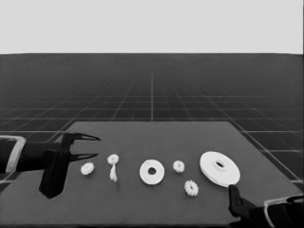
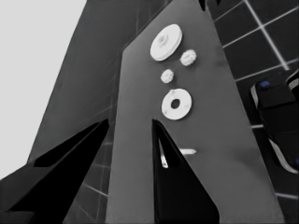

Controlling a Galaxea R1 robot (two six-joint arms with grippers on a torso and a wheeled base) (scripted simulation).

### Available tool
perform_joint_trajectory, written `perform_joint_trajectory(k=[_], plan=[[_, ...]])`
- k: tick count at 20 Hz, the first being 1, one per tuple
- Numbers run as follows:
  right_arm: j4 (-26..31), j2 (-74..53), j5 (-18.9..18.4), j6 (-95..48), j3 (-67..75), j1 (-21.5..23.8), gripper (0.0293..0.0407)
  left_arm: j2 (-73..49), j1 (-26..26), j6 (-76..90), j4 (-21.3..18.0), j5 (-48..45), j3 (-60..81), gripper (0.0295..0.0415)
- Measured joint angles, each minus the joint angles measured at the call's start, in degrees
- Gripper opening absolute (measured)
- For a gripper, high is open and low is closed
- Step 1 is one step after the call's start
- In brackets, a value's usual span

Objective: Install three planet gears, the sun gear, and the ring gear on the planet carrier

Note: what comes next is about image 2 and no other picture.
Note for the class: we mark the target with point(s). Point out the white round carrier with pins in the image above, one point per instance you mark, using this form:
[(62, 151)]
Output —
[(183, 110)]

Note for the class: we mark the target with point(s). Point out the large thick white disc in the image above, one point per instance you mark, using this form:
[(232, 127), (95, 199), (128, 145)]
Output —
[(172, 39)]

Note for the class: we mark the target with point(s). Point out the dark robot body block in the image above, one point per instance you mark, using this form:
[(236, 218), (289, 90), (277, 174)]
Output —
[(277, 124)]

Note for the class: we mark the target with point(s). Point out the small white toothed gear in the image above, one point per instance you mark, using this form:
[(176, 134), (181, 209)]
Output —
[(170, 77)]

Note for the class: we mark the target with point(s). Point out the small white T-shaped piece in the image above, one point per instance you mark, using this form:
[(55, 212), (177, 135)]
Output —
[(188, 151)]

